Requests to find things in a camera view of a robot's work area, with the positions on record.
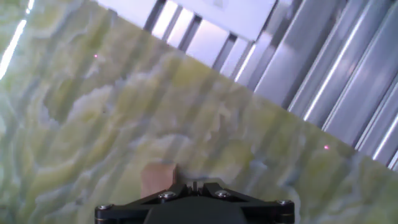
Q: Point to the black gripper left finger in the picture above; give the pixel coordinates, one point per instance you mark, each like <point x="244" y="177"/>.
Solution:
<point x="130" y="208"/>

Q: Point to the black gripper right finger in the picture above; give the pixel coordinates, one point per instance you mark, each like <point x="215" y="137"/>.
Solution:
<point x="261" y="208"/>

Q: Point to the small pink wooden cube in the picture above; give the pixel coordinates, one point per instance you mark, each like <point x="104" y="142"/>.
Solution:
<point x="157" y="179"/>

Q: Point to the green marble pattern mat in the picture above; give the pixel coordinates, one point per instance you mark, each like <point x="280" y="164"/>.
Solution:
<point x="124" y="109"/>

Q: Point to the printed white paper sheet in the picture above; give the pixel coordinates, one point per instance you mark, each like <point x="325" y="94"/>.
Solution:
<point x="202" y="15"/>

